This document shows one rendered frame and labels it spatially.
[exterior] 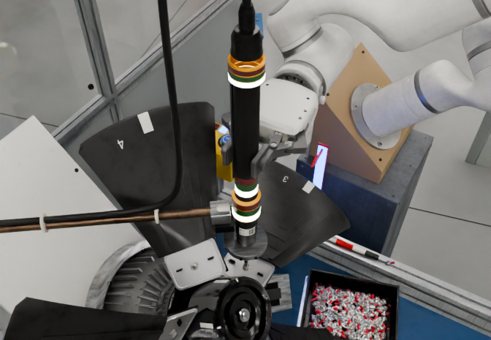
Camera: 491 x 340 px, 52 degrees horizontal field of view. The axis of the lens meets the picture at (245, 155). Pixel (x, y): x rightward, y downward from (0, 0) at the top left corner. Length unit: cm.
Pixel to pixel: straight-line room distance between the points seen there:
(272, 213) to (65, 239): 39
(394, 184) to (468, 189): 142
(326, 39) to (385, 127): 56
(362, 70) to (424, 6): 73
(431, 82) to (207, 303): 74
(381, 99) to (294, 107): 63
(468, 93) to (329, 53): 46
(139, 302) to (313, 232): 35
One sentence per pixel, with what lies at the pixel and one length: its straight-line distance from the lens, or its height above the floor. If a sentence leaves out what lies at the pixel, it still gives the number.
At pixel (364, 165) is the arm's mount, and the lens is 140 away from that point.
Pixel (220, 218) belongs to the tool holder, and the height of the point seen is 135.
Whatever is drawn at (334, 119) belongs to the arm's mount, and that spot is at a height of 109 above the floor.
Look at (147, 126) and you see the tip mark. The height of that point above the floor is 142.
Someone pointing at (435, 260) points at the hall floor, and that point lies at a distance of 249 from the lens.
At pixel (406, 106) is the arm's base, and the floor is 117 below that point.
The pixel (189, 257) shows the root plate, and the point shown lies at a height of 126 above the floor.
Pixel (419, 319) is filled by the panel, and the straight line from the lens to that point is 150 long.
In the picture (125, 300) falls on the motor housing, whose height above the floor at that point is 116.
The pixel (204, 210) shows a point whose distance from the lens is 77.
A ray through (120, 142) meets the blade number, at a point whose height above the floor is 140.
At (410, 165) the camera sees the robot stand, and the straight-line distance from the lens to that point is 149.
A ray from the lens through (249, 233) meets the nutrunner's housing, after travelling 80.
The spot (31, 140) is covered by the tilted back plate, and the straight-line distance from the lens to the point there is 98.
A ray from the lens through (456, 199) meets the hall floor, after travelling 275.
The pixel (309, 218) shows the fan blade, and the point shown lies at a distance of 101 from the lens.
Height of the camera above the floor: 197
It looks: 46 degrees down
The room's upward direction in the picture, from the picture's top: straight up
